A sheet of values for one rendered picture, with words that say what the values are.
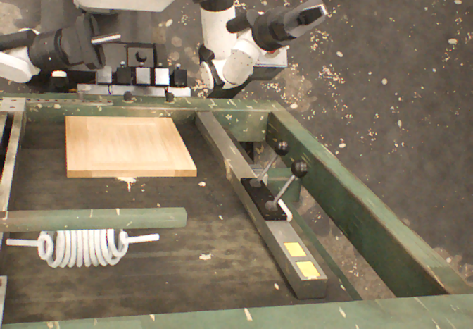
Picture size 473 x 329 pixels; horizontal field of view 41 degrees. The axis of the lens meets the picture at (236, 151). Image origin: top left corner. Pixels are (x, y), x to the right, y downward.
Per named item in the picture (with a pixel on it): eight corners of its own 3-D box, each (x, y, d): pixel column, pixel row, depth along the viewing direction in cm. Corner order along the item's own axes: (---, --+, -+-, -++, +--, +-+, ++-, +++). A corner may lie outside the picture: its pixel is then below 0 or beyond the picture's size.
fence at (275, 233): (210, 124, 198) (211, 111, 197) (324, 297, 113) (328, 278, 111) (194, 123, 197) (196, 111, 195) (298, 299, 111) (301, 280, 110)
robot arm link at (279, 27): (335, 25, 138) (301, 38, 148) (314, -15, 136) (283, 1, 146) (295, 51, 132) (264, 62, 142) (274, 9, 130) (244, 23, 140)
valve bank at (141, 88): (188, 75, 231) (203, 56, 208) (189, 114, 229) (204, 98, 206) (46, 70, 218) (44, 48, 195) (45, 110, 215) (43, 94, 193)
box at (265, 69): (268, 48, 222) (286, 31, 205) (269, 82, 220) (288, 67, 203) (235, 46, 219) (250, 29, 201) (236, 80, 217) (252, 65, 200)
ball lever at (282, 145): (256, 188, 147) (290, 141, 145) (261, 195, 144) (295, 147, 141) (243, 181, 146) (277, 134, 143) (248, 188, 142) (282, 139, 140)
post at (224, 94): (211, 105, 292) (260, 56, 220) (211, 118, 291) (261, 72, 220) (198, 105, 290) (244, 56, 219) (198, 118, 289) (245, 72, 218)
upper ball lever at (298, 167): (272, 211, 136) (308, 161, 134) (277, 220, 133) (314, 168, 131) (258, 203, 135) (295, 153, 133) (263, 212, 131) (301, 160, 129)
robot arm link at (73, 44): (90, 72, 139) (46, 80, 144) (112, 66, 148) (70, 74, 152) (76, 14, 137) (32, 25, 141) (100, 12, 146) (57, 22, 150)
